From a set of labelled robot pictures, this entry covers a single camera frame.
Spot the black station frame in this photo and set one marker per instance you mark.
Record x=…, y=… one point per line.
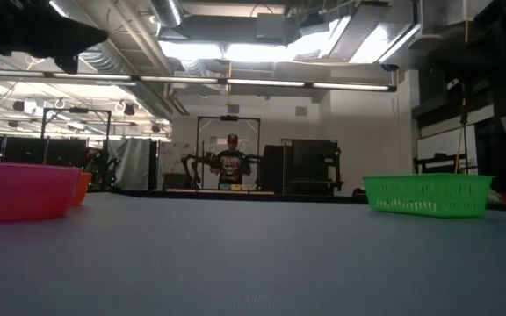
x=229, y=118
x=77, y=110

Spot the pink plastic bowl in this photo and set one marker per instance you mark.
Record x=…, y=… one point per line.
x=20, y=193

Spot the black partition panels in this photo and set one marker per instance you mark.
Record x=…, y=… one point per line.
x=64, y=151

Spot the round silver air duct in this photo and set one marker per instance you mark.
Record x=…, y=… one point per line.
x=169, y=11

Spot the green plastic basket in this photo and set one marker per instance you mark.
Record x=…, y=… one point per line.
x=428, y=195

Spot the ribbed silver air duct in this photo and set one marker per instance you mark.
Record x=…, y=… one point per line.
x=99, y=57

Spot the grey ceiling junction box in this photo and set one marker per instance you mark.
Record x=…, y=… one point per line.
x=270, y=26

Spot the wooden background table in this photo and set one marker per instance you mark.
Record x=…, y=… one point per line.
x=182, y=191

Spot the person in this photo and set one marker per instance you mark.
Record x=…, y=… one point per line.
x=232, y=167

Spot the LED light bar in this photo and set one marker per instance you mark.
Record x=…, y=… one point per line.
x=262, y=82

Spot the grey hanging curtain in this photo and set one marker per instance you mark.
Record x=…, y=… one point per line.
x=132, y=162

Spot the black background robot arm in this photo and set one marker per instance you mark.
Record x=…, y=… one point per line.
x=255, y=164
x=191, y=164

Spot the black equipment cabinet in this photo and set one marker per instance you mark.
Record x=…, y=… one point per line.
x=310, y=162

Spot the whiteboard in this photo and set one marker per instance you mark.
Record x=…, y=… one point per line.
x=442, y=142

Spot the orange plastic bowl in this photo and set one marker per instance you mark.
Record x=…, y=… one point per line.
x=84, y=188

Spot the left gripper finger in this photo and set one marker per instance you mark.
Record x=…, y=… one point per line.
x=67, y=63
x=73, y=37

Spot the black tripod stand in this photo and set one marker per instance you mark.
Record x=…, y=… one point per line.
x=464, y=145

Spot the grey wall vent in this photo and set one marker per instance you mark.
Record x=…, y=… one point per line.
x=233, y=109
x=301, y=111

